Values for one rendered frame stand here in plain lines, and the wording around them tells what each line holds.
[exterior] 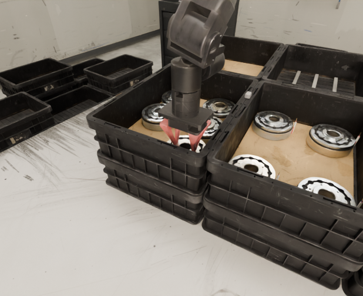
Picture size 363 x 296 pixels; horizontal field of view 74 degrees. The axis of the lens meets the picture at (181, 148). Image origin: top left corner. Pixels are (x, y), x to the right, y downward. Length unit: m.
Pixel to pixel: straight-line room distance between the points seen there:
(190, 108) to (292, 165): 0.29
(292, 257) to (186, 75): 0.41
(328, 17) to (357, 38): 0.44
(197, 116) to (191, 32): 0.16
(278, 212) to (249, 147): 0.22
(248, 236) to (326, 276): 0.16
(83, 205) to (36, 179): 0.19
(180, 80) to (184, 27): 0.09
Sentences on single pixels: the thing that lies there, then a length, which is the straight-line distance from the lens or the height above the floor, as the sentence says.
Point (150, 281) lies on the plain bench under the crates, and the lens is 0.57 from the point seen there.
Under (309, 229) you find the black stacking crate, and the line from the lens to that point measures 0.50.
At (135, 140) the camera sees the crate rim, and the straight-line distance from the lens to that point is 0.51.
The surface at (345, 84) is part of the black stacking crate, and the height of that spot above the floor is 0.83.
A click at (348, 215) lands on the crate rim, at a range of 0.44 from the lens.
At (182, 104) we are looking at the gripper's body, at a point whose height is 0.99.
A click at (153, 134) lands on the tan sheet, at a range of 0.67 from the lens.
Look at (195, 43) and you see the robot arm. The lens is 0.41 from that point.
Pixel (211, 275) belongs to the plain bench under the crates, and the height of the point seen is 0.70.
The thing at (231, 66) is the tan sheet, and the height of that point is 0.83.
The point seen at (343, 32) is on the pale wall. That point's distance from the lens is 3.89.
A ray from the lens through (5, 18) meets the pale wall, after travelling 3.46.
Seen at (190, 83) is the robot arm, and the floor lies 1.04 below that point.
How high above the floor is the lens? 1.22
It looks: 39 degrees down
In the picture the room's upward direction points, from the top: straight up
